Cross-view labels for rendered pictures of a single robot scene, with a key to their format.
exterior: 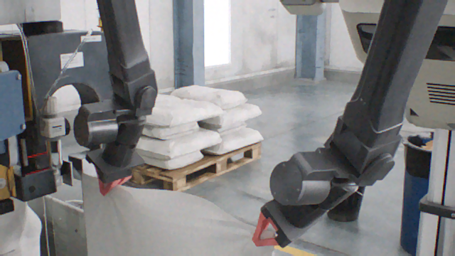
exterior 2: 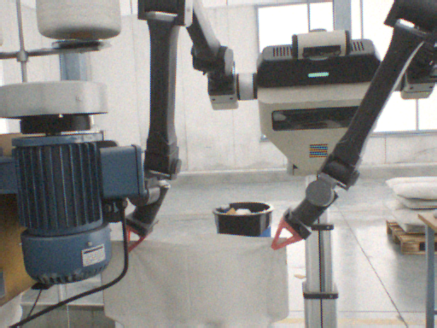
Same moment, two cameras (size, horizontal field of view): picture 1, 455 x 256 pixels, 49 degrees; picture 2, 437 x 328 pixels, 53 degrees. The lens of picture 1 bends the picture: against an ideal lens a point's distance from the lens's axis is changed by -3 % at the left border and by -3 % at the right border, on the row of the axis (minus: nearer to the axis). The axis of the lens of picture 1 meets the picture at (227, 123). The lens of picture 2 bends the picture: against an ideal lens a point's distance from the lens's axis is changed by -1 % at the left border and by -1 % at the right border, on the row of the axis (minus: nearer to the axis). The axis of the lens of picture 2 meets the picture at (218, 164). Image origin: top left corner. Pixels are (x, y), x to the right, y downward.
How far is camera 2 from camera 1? 0.59 m
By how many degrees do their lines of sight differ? 30
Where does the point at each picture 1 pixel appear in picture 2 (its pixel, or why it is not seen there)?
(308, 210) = (316, 213)
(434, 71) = (316, 136)
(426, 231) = (311, 243)
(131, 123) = (165, 186)
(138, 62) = (174, 141)
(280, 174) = (312, 189)
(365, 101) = (353, 139)
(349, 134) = (336, 162)
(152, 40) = not seen: outside the picture
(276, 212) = (297, 219)
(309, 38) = not seen: hidden behind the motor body
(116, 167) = (148, 224)
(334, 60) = not seen: hidden behind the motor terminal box
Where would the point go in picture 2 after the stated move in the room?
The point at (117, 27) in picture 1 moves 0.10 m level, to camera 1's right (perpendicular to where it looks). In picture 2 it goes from (167, 114) to (206, 113)
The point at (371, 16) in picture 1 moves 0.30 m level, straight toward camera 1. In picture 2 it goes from (283, 105) to (332, 100)
